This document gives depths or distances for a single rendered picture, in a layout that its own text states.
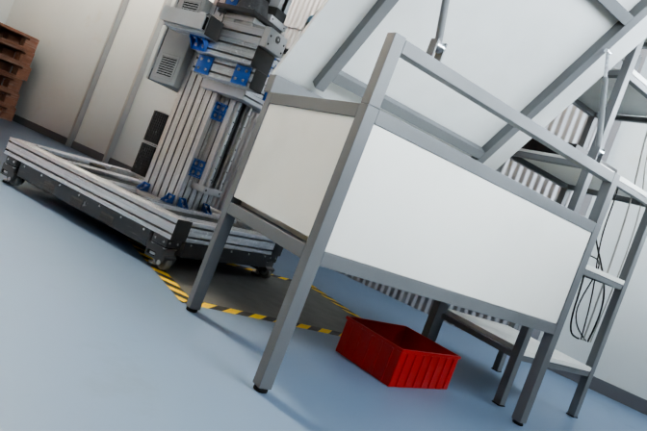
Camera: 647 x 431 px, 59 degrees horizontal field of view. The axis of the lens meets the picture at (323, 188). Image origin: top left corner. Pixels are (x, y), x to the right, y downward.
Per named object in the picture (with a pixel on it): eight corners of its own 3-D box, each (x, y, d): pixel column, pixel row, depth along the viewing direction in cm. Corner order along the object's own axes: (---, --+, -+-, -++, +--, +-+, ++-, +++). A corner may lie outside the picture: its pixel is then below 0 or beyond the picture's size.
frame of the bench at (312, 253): (184, 307, 198) (268, 91, 198) (419, 356, 262) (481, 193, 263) (256, 392, 147) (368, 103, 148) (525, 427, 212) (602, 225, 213)
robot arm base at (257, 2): (227, 6, 255) (235, -14, 255) (246, 20, 268) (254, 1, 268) (253, 12, 247) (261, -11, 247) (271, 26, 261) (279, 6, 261)
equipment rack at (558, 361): (416, 351, 269) (557, -14, 270) (495, 368, 303) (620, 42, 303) (499, 407, 227) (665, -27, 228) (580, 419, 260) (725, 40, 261)
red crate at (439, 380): (332, 349, 217) (346, 315, 217) (394, 356, 243) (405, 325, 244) (388, 388, 196) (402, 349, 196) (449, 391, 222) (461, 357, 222)
